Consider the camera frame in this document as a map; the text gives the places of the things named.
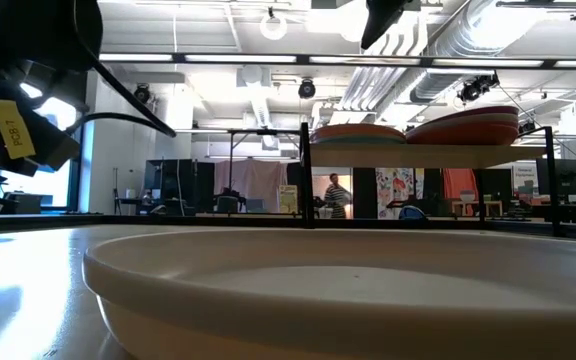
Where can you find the black ceiling spotlight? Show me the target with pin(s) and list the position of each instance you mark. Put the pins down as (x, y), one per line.
(306, 89)
(141, 93)

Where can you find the long ceiling light strip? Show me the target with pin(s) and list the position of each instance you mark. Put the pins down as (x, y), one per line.
(240, 58)

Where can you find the blue chair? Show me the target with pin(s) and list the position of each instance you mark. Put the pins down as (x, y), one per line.
(412, 213)

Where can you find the colourful poster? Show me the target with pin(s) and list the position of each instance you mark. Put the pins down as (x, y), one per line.
(393, 192)

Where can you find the white sign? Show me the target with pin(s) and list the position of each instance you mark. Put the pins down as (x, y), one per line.
(524, 177)

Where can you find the pale green plate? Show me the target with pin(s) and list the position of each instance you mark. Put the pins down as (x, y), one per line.
(368, 140)

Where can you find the beige curtain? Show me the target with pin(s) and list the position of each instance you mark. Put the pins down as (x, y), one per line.
(250, 180)

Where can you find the black monitor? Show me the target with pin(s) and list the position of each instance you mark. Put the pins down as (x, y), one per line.
(563, 177)

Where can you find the grey box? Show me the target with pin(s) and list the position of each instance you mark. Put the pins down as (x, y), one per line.
(22, 202)

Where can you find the black metal rig frame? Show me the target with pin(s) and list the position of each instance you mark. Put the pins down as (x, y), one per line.
(118, 220)

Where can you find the black tripod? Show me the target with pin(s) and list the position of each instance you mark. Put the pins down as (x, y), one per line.
(116, 190)

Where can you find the silver ventilation duct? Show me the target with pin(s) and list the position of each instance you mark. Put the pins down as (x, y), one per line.
(468, 40)

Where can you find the black metal stand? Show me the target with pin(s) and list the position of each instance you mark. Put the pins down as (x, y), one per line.
(248, 132)

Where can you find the grey beige plate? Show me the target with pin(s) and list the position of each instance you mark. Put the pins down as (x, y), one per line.
(318, 290)

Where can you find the person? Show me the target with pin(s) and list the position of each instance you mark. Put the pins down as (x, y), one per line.
(337, 195)

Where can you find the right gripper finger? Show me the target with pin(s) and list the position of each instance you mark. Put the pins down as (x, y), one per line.
(385, 17)

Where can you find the cream white plate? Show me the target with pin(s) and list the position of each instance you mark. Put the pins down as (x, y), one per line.
(488, 119)

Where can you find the orange red plate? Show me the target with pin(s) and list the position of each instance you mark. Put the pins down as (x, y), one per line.
(468, 136)

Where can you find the small wooden table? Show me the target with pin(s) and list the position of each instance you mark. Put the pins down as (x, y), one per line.
(490, 204)

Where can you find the orange curtain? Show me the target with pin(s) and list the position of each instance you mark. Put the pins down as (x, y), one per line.
(460, 182)

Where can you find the black cabinet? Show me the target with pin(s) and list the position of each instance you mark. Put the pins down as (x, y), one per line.
(178, 180)

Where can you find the black ceiling track light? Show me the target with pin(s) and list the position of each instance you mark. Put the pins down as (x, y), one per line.
(478, 87)

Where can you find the yellow green sign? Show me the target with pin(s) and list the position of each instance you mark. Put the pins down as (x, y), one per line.
(288, 196)

